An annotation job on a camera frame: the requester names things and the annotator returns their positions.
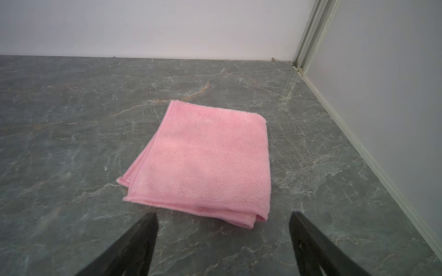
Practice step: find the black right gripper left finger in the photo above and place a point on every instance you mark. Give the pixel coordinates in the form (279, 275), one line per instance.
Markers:
(131, 254)

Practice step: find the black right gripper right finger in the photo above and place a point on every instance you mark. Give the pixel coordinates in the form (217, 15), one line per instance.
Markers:
(315, 254)

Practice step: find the pink microfiber cloth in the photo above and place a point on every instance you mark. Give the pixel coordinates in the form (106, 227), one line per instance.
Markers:
(206, 161)

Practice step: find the aluminium corner frame post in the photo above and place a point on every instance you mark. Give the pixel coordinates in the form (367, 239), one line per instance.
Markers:
(317, 24)

